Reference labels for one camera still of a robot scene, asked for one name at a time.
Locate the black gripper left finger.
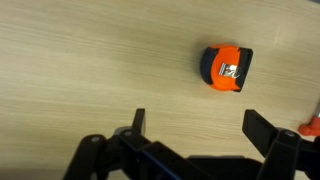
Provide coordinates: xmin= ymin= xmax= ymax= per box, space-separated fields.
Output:
xmin=62 ymin=108 xmax=153 ymax=180

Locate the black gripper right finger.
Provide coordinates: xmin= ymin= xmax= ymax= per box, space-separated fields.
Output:
xmin=242 ymin=109 xmax=302 ymax=180

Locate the orange and black measuring tape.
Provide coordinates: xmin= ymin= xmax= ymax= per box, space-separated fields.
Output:
xmin=199 ymin=44 xmax=254 ymax=93

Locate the orange handled metal screwdriver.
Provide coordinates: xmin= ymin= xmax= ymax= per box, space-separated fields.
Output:
xmin=297 ymin=103 xmax=320 ymax=137

